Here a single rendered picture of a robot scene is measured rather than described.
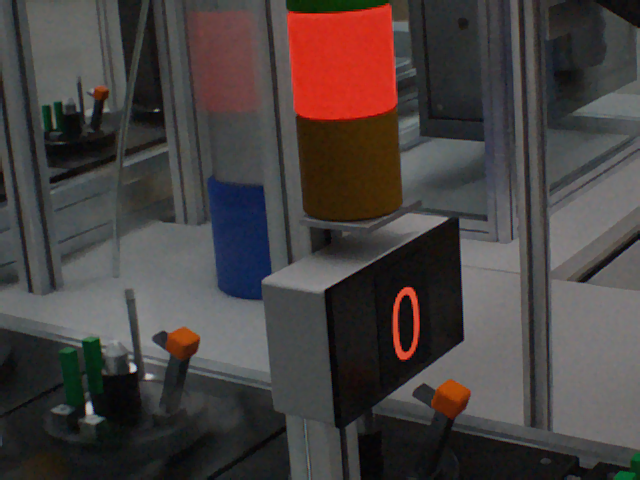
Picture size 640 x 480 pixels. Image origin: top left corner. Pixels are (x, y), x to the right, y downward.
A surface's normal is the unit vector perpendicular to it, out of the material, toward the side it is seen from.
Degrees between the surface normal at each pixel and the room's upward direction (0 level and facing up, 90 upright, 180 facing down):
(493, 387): 0
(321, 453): 90
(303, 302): 90
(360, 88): 90
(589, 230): 0
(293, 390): 90
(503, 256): 0
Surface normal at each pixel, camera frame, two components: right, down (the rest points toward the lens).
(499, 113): -0.57, 0.29
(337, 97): -0.11, 0.31
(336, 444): 0.82, 0.11
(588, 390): -0.07, -0.95
